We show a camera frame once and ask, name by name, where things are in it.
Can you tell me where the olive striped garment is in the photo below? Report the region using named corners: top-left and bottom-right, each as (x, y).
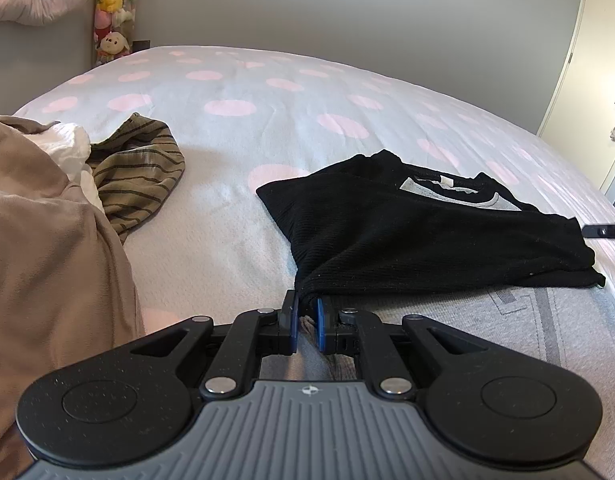
top-left (86, 112), bottom-right (187, 247)

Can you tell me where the black and grey shirt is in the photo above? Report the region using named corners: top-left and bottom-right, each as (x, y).
top-left (256, 149), bottom-right (607, 306)

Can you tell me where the white garment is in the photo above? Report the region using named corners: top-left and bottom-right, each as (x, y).
top-left (30, 121), bottom-right (106, 212)

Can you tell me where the clear tube of plush toys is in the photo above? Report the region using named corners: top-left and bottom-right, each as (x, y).
top-left (92, 0), bottom-right (142, 67)

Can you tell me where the cream door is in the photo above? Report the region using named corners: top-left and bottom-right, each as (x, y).
top-left (536, 0), bottom-right (615, 197)

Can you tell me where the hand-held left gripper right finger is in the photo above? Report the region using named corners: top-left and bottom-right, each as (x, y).
top-left (314, 296), bottom-right (489, 402)

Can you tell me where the bed with pink dotted sheet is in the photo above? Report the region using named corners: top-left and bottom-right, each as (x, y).
top-left (10, 45), bottom-right (615, 391)

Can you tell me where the beige garment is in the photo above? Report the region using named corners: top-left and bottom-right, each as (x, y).
top-left (0, 114), bottom-right (147, 480)

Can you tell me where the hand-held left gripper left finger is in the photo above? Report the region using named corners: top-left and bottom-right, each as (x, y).
top-left (130, 289), bottom-right (302, 402)

